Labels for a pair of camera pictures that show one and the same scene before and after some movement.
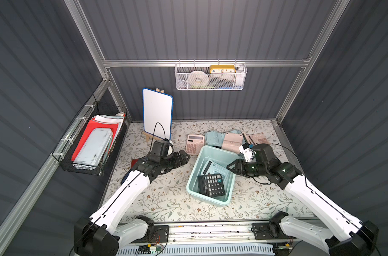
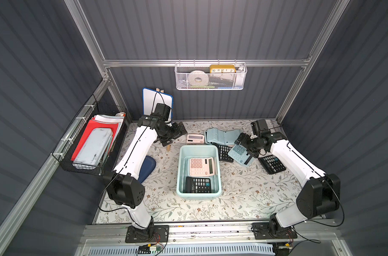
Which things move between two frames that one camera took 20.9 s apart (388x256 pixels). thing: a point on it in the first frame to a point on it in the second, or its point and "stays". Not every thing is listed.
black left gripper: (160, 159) to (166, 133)
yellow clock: (222, 69) stays
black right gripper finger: (240, 167) to (240, 138)
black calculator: (211, 185) to (197, 185)
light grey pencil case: (93, 147) stays
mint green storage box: (199, 156) to (199, 173)
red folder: (94, 125) stays
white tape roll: (202, 75) stays
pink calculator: (194, 143) stays
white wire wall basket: (210, 76) stays
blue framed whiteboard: (158, 108) stays
